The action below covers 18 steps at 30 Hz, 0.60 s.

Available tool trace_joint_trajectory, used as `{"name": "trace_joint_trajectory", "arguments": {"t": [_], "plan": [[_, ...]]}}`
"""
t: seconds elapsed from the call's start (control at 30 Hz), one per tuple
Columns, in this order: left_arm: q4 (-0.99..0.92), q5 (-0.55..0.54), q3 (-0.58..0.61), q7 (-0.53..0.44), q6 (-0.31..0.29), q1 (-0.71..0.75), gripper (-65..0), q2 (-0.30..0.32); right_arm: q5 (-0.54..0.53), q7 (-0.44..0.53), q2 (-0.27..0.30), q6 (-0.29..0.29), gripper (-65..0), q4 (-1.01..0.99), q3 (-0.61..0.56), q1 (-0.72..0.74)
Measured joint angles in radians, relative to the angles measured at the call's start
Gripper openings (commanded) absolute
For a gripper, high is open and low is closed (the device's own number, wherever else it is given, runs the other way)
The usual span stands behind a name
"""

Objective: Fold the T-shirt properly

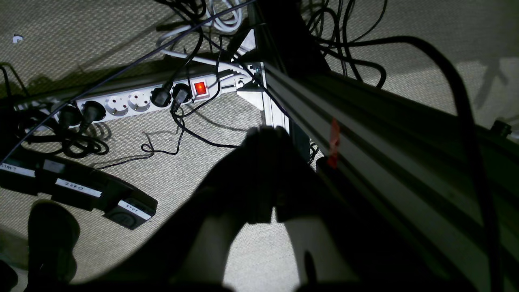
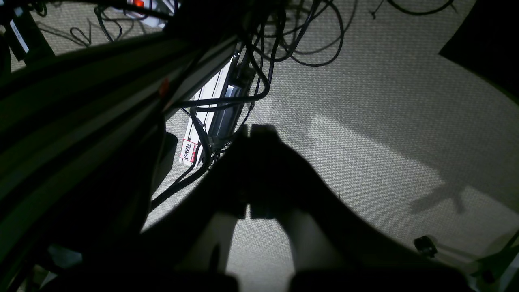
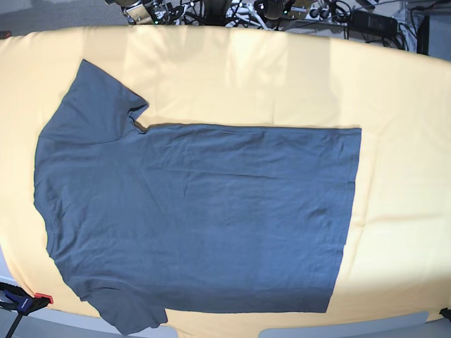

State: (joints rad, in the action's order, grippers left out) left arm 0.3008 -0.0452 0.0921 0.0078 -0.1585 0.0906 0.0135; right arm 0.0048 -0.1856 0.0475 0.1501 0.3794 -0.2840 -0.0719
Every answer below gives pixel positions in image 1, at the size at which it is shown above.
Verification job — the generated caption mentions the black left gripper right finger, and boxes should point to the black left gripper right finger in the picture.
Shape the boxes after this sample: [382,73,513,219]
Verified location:
[274,127,406,284]

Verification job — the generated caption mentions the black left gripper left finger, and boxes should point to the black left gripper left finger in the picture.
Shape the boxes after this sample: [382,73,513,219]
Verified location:
[90,127,280,284]

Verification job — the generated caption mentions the black labelled foot pedal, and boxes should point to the black labelled foot pedal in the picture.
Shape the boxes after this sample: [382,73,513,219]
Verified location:
[1,150,158,230]

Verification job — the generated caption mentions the black plug pair right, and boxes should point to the black plug pair right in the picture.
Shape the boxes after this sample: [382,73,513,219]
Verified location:
[150,83,192,113]

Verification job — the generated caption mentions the black plug pair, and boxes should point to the black plug pair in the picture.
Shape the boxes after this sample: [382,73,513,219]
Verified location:
[150,83,192,113]
[58,101,106,132]

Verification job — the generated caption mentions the white power strip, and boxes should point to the white power strip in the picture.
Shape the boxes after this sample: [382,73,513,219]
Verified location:
[15,70,252,122]

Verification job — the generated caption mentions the black plug pair left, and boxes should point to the black plug pair left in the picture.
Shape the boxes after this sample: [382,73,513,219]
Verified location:
[58,101,106,132]

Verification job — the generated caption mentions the aluminium table frame rail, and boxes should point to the aluminium table frame rail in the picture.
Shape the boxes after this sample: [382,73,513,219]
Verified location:
[237,28,519,292]

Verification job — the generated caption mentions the thick black cable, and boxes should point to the thick black cable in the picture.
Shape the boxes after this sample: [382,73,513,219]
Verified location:
[320,36,503,292]

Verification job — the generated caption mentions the white cable bundle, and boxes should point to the white cable bundle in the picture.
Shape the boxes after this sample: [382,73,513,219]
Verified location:
[156,0,244,47]

